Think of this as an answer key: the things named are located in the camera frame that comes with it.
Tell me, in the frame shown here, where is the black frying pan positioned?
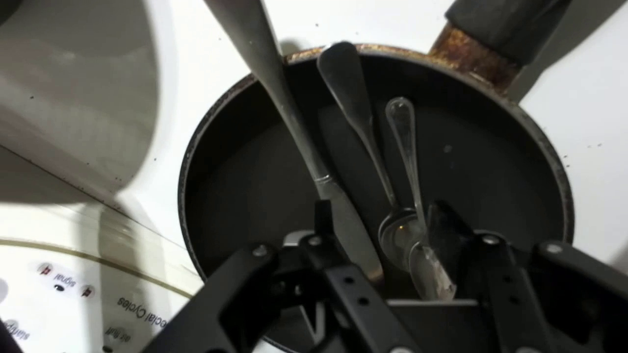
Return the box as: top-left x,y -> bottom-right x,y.
177,0 -> 577,353

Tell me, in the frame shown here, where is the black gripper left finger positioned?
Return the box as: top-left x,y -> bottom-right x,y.
142,242 -> 279,353

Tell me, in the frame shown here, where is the white washing machine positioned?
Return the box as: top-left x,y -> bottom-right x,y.
0,0 -> 628,353

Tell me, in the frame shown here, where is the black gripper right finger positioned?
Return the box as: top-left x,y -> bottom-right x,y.
479,233 -> 628,353

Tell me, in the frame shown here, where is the silver spoon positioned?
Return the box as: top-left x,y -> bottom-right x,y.
385,95 -> 457,299
316,40 -> 414,268

